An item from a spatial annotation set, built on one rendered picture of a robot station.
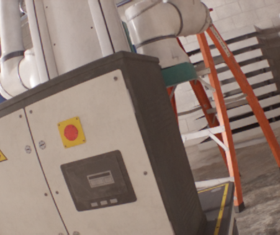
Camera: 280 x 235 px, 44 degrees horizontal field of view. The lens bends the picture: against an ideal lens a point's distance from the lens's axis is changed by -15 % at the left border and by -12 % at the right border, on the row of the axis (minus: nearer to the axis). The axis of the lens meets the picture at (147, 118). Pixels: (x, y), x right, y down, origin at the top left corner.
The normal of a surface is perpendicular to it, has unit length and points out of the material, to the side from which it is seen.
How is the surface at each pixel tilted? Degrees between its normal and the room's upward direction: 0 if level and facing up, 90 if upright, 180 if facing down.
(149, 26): 90
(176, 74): 90
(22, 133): 90
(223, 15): 90
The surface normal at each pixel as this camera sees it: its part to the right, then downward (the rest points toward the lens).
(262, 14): -0.44, 0.16
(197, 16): 0.59, 0.18
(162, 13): 0.51, -0.16
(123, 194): -0.25, 0.10
